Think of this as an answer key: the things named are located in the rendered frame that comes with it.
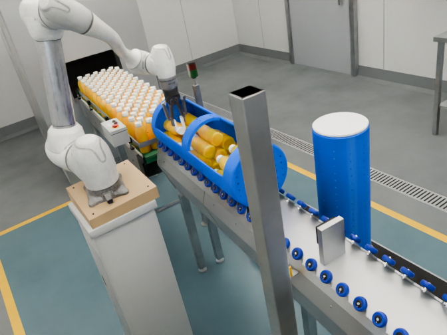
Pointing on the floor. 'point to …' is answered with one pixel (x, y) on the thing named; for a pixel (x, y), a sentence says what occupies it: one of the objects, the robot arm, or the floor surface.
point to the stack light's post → (197, 95)
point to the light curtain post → (264, 205)
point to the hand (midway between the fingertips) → (179, 124)
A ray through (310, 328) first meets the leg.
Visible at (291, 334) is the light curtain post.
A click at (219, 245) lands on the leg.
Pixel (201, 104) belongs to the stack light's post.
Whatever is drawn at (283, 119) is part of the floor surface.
